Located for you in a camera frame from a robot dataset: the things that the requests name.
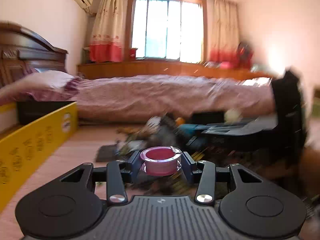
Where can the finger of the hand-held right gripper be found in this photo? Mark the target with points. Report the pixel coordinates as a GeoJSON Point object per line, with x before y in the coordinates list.
{"type": "Point", "coordinates": [232, 131]}

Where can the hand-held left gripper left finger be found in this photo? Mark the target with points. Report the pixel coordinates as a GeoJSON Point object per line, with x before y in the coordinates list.
{"type": "Point", "coordinates": [132, 163]}

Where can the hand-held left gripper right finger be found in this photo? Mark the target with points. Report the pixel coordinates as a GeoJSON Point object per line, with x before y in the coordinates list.
{"type": "Point", "coordinates": [187, 165]}

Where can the white ping pong ball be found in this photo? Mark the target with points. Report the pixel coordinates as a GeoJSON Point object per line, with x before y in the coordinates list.
{"type": "Point", "coordinates": [233, 115]}

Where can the yellow cardboard box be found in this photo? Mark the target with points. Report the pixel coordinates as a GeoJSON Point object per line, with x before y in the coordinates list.
{"type": "Point", "coordinates": [35, 145]}

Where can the dark flat piece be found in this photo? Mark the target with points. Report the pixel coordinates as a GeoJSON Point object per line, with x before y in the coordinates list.
{"type": "Point", "coordinates": [106, 153]}

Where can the blue plastic case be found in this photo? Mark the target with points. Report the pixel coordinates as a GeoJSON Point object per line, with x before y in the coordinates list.
{"type": "Point", "coordinates": [188, 128]}

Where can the orange ping pong ball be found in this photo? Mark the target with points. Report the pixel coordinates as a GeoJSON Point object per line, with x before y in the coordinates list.
{"type": "Point", "coordinates": [178, 121]}

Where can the pink flat box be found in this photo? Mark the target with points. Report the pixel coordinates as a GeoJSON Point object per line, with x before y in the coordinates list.
{"type": "Point", "coordinates": [225, 65]}

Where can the red standing fan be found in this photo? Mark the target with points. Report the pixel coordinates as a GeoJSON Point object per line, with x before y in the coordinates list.
{"type": "Point", "coordinates": [245, 55]}

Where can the pink patterned blanket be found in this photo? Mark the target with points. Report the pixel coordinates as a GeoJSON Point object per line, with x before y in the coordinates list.
{"type": "Point", "coordinates": [162, 95]}

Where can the long wooden window cabinet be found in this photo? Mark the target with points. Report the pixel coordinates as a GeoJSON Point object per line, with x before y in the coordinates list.
{"type": "Point", "coordinates": [150, 68]}

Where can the cream and red curtain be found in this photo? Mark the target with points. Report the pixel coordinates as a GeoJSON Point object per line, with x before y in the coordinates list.
{"type": "Point", "coordinates": [106, 27]}
{"type": "Point", "coordinates": [223, 30]}

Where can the purple frilled pillow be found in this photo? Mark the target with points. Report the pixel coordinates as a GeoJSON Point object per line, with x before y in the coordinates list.
{"type": "Point", "coordinates": [42, 82]}

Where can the wooden framed window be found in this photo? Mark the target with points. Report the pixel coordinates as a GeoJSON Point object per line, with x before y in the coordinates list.
{"type": "Point", "coordinates": [167, 27]}

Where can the dark wooden headboard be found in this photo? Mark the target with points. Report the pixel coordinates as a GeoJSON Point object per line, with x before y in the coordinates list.
{"type": "Point", "coordinates": [27, 50]}

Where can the dark bed frame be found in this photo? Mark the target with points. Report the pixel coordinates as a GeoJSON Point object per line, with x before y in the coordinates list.
{"type": "Point", "coordinates": [42, 112]}

